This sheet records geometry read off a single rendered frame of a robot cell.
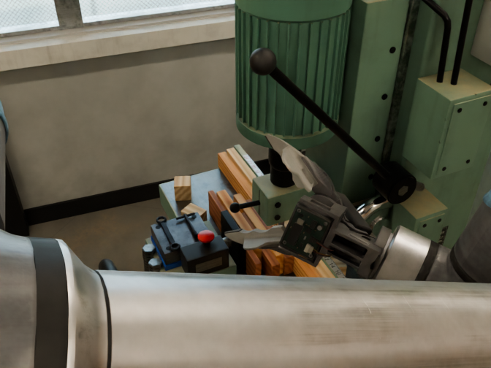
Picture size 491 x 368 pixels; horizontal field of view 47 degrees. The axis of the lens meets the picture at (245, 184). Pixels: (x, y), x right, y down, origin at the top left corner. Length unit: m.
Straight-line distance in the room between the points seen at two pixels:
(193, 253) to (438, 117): 0.47
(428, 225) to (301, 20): 0.43
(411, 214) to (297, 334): 0.71
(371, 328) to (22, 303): 0.20
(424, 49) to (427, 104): 0.09
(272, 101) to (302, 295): 0.57
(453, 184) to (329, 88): 0.39
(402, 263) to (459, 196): 0.55
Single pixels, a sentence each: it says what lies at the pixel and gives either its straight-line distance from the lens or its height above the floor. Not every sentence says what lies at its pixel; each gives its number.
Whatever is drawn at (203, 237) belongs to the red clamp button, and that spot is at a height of 1.02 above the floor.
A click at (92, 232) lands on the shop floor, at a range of 2.62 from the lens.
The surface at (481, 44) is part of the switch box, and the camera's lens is 0.99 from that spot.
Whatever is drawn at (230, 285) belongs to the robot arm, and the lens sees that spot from 0.32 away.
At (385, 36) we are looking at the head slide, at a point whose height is 1.36.
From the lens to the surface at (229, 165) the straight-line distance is 1.32.
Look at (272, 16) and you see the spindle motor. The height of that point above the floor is 1.42.
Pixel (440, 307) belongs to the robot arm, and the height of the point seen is 1.43.
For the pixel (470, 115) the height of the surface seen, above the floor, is 1.26.
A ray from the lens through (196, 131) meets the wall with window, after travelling 2.59.
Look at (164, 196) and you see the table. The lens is 1.31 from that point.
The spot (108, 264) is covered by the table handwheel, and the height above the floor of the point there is 0.95.
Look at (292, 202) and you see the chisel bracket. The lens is 1.06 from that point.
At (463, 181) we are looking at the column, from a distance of 1.20.
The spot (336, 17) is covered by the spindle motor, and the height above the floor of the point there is 1.41.
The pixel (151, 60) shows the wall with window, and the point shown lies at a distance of 2.38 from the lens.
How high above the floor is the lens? 1.72
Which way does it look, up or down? 38 degrees down
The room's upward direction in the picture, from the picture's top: straight up
